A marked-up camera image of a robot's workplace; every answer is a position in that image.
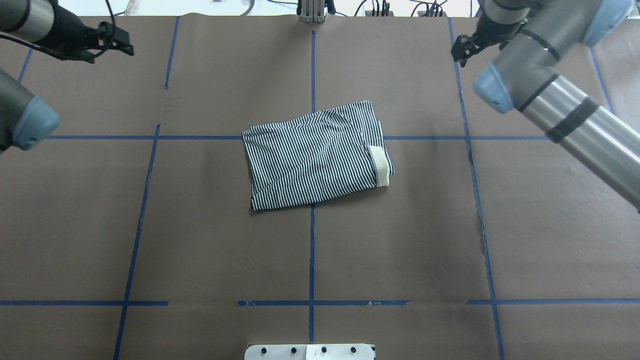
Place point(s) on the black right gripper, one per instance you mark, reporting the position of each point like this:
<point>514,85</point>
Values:
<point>484,36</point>

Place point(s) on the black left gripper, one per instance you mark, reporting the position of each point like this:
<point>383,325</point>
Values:
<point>66,29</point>

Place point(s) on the navy white striped polo shirt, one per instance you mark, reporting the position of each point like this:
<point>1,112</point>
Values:
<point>320,156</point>

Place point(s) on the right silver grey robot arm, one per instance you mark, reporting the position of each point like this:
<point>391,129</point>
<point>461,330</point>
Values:
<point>534,36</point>

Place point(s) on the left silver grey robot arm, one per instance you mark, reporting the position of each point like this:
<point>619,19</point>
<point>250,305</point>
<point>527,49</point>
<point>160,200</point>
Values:
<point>44,26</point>

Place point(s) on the aluminium frame post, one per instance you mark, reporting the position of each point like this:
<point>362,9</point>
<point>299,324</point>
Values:
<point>311,11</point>

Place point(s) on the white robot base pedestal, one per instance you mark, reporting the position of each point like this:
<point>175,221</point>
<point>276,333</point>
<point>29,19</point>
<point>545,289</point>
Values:
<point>326,351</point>

